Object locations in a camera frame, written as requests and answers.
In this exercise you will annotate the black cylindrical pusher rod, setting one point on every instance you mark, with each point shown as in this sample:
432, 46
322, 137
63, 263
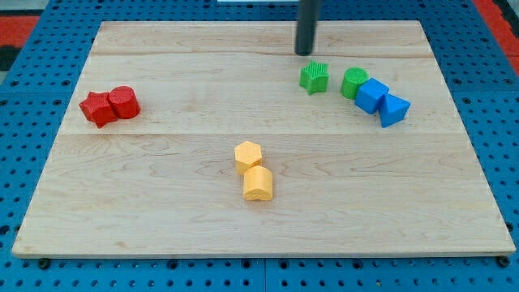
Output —
308, 16

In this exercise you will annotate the green star block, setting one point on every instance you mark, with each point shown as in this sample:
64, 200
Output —
314, 77

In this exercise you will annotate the red star block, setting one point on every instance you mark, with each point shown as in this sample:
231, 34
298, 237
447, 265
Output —
97, 109

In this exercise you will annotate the green cylinder block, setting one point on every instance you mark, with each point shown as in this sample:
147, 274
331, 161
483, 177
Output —
353, 79

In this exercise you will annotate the blue cube block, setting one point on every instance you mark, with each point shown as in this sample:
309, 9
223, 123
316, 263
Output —
370, 95

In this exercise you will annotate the blue triangular prism block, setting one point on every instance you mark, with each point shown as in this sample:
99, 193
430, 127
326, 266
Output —
393, 110

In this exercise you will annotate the yellow hexagon block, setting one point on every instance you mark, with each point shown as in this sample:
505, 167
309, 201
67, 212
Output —
247, 155

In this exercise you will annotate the light wooden board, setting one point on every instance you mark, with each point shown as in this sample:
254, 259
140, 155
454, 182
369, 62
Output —
196, 140

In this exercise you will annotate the yellow half-round block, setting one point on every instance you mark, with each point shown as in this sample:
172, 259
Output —
258, 184

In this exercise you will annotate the red cylinder block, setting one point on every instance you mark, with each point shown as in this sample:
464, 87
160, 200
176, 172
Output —
124, 102

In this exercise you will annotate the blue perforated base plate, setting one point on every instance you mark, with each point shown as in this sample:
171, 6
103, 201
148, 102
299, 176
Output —
39, 84

